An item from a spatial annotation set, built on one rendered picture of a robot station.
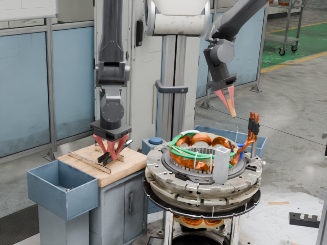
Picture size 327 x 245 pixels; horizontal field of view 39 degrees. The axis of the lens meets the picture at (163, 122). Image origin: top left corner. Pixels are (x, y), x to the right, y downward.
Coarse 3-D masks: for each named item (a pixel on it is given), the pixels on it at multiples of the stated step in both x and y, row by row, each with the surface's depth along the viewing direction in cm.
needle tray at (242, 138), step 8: (200, 128) 164; (208, 128) 163; (216, 128) 162; (224, 136) 162; (232, 136) 161; (240, 136) 160; (256, 144) 158; (264, 144) 152; (248, 152) 149; (256, 152) 148
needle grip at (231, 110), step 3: (228, 99) 150; (228, 102) 150; (231, 102) 150; (228, 105) 151; (231, 105) 150; (231, 108) 151; (231, 111) 151; (234, 111) 151; (231, 114) 151; (234, 114) 151
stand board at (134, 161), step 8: (104, 144) 145; (80, 152) 139; (88, 152) 139; (96, 152) 139; (128, 152) 140; (136, 152) 141; (64, 160) 133; (72, 160) 133; (96, 160) 134; (128, 160) 135; (136, 160) 135; (144, 160) 136; (80, 168) 129; (88, 168) 129; (96, 168) 129; (112, 168) 130; (120, 168) 130; (128, 168) 131; (136, 168) 133; (96, 176) 125; (104, 176) 125; (112, 176) 126; (120, 176) 129; (104, 184) 125
